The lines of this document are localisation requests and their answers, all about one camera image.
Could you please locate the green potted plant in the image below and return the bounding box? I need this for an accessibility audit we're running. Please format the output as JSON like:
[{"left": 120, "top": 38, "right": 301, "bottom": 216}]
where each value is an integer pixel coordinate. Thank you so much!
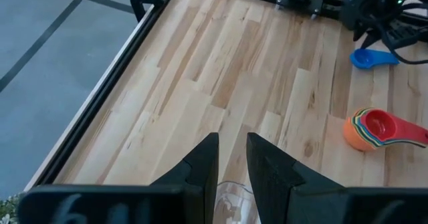
[{"left": 0, "top": 193, "right": 20, "bottom": 224}]

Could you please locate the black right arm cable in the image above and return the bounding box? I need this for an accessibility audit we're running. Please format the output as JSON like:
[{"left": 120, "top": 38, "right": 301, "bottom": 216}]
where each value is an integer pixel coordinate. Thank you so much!
[{"left": 383, "top": 3, "right": 428, "bottom": 66}]

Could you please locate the blue measuring cup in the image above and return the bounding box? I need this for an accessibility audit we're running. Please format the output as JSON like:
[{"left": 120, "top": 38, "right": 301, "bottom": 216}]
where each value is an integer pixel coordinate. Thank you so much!
[{"left": 349, "top": 48, "right": 401, "bottom": 70}]

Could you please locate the green measuring cup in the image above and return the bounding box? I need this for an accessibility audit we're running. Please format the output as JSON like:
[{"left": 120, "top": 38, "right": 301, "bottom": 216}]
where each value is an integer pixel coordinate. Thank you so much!
[{"left": 348, "top": 108, "right": 428, "bottom": 149}]

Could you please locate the clear plastic basket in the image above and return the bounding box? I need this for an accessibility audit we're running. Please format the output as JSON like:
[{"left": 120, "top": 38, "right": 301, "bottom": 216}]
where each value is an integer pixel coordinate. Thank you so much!
[{"left": 213, "top": 180, "right": 262, "bottom": 224}]

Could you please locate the purple measuring cup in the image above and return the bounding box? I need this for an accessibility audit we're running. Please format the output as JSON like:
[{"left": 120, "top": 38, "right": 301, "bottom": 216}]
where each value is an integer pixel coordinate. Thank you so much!
[{"left": 350, "top": 108, "right": 428, "bottom": 148}]

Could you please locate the red measuring cup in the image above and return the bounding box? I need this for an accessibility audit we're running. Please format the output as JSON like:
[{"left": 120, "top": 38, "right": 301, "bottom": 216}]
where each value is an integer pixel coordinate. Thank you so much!
[{"left": 360, "top": 108, "right": 428, "bottom": 144}]

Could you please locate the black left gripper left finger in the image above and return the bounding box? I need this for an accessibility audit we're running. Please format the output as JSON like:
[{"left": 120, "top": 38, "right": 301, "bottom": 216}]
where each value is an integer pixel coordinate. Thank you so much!
[{"left": 150, "top": 132, "right": 220, "bottom": 224}]

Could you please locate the black table clamp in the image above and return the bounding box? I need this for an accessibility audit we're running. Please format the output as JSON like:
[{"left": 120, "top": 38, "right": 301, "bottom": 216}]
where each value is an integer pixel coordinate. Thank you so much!
[{"left": 129, "top": 0, "right": 165, "bottom": 23}]

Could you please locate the teal measuring cup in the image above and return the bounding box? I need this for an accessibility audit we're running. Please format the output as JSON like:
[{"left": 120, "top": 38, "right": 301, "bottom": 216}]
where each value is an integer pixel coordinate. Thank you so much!
[{"left": 355, "top": 108, "right": 428, "bottom": 147}]

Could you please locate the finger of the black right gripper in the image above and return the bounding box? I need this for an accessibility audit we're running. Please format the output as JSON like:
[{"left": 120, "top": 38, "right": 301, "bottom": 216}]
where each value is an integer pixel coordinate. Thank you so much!
[
  {"left": 360, "top": 31, "right": 383, "bottom": 49},
  {"left": 352, "top": 23, "right": 369, "bottom": 42}
]

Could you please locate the yellow measuring cup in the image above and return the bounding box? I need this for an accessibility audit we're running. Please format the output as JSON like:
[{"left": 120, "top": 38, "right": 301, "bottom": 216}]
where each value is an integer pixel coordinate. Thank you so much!
[{"left": 352, "top": 108, "right": 428, "bottom": 148}]

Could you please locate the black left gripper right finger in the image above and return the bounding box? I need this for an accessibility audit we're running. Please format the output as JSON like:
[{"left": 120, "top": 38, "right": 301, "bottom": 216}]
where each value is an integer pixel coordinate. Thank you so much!
[{"left": 246, "top": 132, "right": 345, "bottom": 224}]

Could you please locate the orange measuring cup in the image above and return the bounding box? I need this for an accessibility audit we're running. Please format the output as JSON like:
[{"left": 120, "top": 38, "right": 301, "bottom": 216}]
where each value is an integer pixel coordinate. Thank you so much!
[{"left": 343, "top": 116, "right": 378, "bottom": 152}]

